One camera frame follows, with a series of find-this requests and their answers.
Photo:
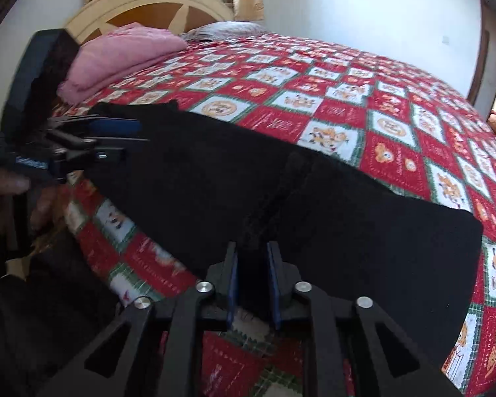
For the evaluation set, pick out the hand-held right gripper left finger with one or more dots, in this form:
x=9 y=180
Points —
x=232 y=281

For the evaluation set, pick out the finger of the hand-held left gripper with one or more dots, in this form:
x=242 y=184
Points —
x=107 y=153
x=115 y=125

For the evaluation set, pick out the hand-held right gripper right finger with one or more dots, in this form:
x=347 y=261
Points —
x=272 y=281

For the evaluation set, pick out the black pants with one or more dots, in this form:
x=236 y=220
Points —
x=334 y=223

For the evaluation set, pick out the person's left hand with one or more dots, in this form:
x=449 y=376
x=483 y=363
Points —
x=0 y=186

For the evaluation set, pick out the folded pink blanket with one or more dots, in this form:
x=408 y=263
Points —
x=115 y=58

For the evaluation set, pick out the striped pillow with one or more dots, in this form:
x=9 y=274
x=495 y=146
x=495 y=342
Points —
x=227 y=29

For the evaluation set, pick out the red printed bedsheet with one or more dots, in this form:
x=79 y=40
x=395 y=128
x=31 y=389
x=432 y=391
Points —
x=355 y=91

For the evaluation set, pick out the brown door frame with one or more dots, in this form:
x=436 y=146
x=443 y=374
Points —
x=479 y=66

